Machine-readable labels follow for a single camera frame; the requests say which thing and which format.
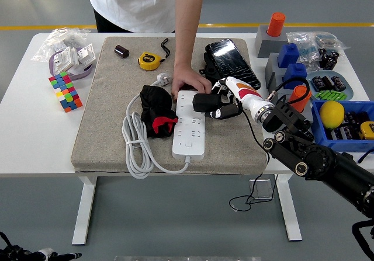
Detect grey-brown mat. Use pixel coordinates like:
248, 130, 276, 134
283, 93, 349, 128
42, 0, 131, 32
71, 36, 268, 176

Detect black capacitors group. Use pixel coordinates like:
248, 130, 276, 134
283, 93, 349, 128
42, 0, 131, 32
311, 74, 347, 92

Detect black smartphone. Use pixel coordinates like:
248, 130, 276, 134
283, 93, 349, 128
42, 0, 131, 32
205, 38, 262, 91

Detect loose black capacitors pile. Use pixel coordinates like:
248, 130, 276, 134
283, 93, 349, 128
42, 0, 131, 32
317, 48, 340, 70

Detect black power adapter with cord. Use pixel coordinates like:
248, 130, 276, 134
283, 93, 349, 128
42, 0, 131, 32
192, 93, 282, 213

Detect purple band loop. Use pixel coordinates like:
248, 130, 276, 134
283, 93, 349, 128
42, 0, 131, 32
48, 50, 95, 81

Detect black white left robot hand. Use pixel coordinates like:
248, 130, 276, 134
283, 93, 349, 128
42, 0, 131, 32
37, 248, 82, 261

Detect light blue plate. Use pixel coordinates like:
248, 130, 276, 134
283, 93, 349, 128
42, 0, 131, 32
303, 70, 355, 101

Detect blue block peg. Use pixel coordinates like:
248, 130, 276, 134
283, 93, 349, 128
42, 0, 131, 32
277, 43, 300, 68
283, 62, 307, 89

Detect orange cylinder peg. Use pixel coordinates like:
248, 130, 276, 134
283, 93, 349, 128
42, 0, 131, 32
288, 85, 312, 113
267, 12, 286, 37

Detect dark brown small cylinder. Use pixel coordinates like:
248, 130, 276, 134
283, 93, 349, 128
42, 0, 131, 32
114, 44, 130, 59

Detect yellow tape measure black strap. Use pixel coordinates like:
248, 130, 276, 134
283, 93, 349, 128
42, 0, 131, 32
137, 37, 170, 71

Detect black cloth pouch red trim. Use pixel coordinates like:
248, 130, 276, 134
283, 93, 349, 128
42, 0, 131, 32
139, 85, 179, 139

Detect clear bag of blue parts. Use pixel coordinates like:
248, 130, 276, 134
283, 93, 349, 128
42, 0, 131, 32
286, 32, 322, 69
314, 32, 350, 51

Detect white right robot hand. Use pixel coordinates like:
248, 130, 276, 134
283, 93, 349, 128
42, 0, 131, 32
204, 76, 268, 120

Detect green small parts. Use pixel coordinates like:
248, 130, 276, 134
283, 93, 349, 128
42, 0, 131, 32
317, 90, 348, 101

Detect white wall socket panel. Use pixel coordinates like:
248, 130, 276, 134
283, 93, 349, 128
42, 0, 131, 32
76, 43, 96, 67
53, 46, 79, 72

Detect black phone holder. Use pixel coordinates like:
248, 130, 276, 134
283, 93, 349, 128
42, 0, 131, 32
199, 52, 226, 82

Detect person's left hand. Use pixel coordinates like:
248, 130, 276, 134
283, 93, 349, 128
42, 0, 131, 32
171, 64, 213, 100

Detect blue plastic bin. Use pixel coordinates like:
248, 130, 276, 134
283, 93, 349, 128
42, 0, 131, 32
311, 99, 374, 152

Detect colourful puzzle cube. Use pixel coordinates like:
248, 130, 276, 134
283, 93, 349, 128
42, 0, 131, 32
55, 87, 84, 113
48, 71, 76, 96

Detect white table leg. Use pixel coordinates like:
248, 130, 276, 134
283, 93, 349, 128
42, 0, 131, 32
274, 173, 303, 242
72, 176, 98, 246

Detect clear acrylic stand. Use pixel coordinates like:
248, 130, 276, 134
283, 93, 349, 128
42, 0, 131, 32
248, 178, 276, 200

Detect clear bag of white parts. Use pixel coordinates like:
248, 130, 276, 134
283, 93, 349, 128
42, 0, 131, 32
31, 27, 91, 63

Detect white power strip with cable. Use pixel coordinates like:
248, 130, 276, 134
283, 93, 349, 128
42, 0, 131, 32
122, 72, 206, 180

